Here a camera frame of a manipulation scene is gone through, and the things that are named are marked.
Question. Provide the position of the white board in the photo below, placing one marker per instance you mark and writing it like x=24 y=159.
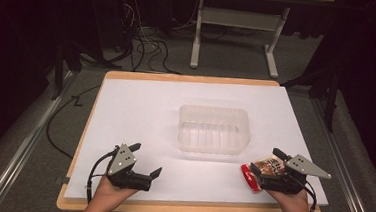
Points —
x=141 y=116

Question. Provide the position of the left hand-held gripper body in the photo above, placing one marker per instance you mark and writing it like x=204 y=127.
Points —
x=122 y=178

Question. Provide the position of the clear plastic container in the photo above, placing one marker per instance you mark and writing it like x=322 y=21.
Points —
x=214 y=131

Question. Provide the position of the black stand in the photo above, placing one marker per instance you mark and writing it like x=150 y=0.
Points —
x=67 y=60
x=327 y=92

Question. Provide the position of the white metal desk frame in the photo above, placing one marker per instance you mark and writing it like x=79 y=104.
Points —
x=235 y=18

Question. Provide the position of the metal floor rail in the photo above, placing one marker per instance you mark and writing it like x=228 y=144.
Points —
x=342 y=170
x=23 y=144

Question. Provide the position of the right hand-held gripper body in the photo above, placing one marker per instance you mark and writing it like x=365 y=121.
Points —
x=282 y=184

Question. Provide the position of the person's right hand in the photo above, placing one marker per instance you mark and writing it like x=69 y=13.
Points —
x=291 y=203

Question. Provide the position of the person's left hand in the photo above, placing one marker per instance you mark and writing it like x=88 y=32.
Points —
x=111 y=194

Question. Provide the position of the red and brown snack packet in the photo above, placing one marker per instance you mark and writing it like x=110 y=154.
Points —
x=267 y=166

